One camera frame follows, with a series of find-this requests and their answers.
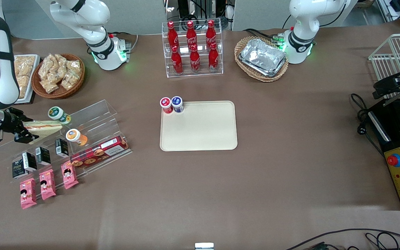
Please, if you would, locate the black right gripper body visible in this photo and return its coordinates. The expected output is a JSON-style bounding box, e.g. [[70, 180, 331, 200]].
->
[[0, 108, 25, 136]]

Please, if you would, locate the triangular sandwich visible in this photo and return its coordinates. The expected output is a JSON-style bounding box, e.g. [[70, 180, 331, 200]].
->
[[23, 120, 63, 144]]

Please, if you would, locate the silver foil tray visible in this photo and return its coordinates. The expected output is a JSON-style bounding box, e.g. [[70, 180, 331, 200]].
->
[[239, 38, 287, 77]]

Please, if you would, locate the beige plastic tray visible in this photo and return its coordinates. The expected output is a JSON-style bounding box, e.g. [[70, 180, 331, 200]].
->
[[160, 101, 238, 152]]

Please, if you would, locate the small black carton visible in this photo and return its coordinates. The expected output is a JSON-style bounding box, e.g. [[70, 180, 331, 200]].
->
[[55, 138, 69, 157], [22, 152, 37, 172], [12, 158, 25, 179], [35, 147, 51, 166]]

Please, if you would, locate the black machine with yellow panel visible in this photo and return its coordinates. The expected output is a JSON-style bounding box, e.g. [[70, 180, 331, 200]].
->
[[367, 97, 400, 211]]

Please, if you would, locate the green lid cup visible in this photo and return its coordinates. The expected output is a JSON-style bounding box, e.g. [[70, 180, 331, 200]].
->
[[48, 106, 71, 125]]

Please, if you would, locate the clear cracker bag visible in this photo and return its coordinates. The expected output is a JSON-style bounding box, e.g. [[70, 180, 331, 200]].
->
[[16, 76, 30, 98], [39, 55, 56, 82], [41, 78, 60, 94], [55, 54, 69, 75], [14, 56, 35, 77], [60, 71, 79, 90], [67, 60, 82, 75]]

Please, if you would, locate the dark brown wicker basket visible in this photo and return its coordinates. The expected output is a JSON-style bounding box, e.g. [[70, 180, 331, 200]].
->
[[31, 53, 85, 99]]

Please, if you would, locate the orange lid cup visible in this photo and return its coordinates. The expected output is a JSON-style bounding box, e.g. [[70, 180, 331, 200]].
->
[[66, 128, 88, 146]]

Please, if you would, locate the white rectangular dish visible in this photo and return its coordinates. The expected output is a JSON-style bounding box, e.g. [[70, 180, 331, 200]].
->
[[12, 55, 41, 105]]

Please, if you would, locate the pink snack pack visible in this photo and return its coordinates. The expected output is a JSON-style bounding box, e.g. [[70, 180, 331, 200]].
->
[[20, 178, 37, 209], [39, 169, 57, 200], [61, 162, 79, 190]]

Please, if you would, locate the clear acrylic tiered shelf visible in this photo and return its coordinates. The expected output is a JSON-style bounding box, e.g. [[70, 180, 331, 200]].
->
[[0, 100, 133, 200]]

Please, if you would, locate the red cookie box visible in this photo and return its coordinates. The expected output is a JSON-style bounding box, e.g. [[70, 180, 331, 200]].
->
[[70, 136, 130, 169]]

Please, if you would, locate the red lid cup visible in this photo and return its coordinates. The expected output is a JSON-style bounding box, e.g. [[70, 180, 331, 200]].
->
[[160, 97, 173, 114]]

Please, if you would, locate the light wicker basket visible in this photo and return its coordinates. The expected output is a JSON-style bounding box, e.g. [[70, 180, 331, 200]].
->
[[234, 36, 289, 82]]

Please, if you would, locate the blue lid cup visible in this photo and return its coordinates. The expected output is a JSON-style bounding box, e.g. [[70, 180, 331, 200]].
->
[[171, 96, 184, 113]]

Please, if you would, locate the red cola bottle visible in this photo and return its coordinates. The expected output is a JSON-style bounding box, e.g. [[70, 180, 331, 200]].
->
[[186, 21, 198, 48], [206, 20, 217, 46], [190, 44, 201, 73], [208, 42, 219, 72], [167, 22, 179, 49], [171, 45, 184, 75]]

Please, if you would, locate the clear acrylic bottle rack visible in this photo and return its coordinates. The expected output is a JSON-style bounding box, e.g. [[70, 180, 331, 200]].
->
[[162, 22, 224, 78]]

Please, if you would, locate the white wire rack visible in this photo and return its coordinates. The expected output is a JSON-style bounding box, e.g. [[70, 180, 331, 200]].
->
[[368, 33, 400, 101]]

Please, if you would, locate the flat silver machine handle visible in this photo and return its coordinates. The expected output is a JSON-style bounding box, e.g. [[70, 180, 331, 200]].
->
[[368, 111, 391, 142]]

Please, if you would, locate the black power cable with plug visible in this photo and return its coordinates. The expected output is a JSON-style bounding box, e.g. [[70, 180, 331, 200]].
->
[[351, 93, 384, 157]]

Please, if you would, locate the black base cable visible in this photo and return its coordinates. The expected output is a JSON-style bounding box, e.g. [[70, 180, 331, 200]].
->
[[243, 28, 284, 41]]

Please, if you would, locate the grey base cable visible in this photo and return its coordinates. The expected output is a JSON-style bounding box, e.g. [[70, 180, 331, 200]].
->
[[111, 32, 139, 53]]

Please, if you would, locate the long black cable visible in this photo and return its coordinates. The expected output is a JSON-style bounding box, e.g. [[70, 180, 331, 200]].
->
[[285, 228, 400, 250]]

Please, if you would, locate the looped black cable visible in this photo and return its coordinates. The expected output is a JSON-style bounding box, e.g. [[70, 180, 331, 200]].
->
[[365, 232, 397, 250]]

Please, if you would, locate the black equipment with cables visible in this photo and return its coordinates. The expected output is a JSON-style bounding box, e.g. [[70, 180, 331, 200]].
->
[[165, 0, 236, 31]]

